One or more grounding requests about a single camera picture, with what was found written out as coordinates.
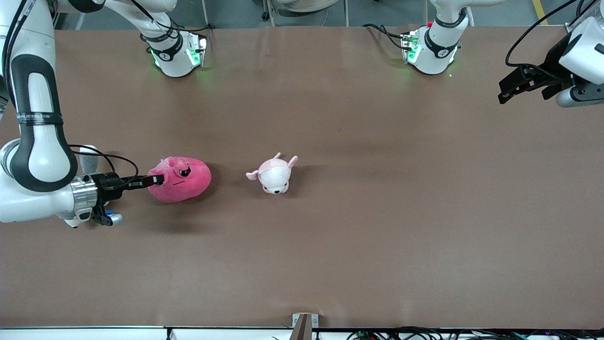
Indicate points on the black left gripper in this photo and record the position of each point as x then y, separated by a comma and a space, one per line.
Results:
553, 62

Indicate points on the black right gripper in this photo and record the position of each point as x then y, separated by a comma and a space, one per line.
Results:
108, 182

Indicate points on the hot pink round plush toy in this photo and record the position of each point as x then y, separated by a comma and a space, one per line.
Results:
181, 182

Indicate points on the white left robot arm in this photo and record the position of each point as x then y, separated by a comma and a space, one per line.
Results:
432, 59

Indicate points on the grey white husky plush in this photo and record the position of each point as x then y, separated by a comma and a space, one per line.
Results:
88, 160

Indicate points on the light pink plush puppy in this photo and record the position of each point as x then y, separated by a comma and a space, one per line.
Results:
274, 177

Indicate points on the white chair with metal legs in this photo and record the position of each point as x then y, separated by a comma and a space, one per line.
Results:
302, 4

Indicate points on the aluminium frame profile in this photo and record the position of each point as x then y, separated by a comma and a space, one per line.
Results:
572, 29

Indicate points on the white table edge rail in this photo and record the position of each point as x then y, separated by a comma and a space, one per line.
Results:
85, 333

